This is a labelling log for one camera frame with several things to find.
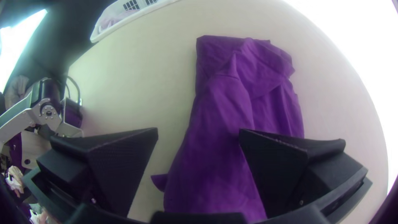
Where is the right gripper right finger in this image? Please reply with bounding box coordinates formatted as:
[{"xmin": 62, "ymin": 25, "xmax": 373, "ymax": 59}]
[{"xmin": 238, "ymin": 128, "xmax": 368, "ymax": 219}]

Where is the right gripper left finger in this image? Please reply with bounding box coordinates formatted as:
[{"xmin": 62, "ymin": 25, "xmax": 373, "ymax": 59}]
[{"xmin": 36, "ymin": 127, "xmax": 158, "ymax": 217}]

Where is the dark t-shirt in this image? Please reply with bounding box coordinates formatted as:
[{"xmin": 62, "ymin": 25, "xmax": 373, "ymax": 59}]
[{"xmin": 150, "ymin": 34, "xmax": 305, "ymax": 223}]

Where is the heap of clothes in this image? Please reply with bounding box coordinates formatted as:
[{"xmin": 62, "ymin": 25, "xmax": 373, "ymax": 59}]
[{"xmin": 99, "ymin": 9, "xmax": 141, "ymax": 32}]

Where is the white laundry basket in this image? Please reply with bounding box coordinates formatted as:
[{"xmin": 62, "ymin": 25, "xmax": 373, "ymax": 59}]
[{"xmin": 90, "ymin": 0, "xmax": 181, "ymax": 44}]

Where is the black cable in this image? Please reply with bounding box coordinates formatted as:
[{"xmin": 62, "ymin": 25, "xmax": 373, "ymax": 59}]
[{"xmin": 63, "ymin": 74, "xmax": 82, "ymax": 106}]

